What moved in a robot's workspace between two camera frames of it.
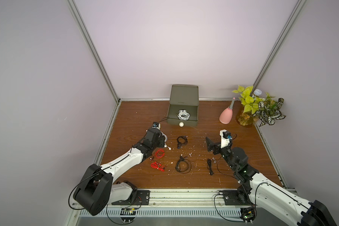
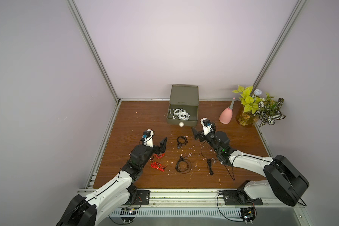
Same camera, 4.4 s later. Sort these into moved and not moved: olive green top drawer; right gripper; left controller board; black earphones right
Moved: right gripper
Not moved: left controller board; black earphones right; olive green top drawer
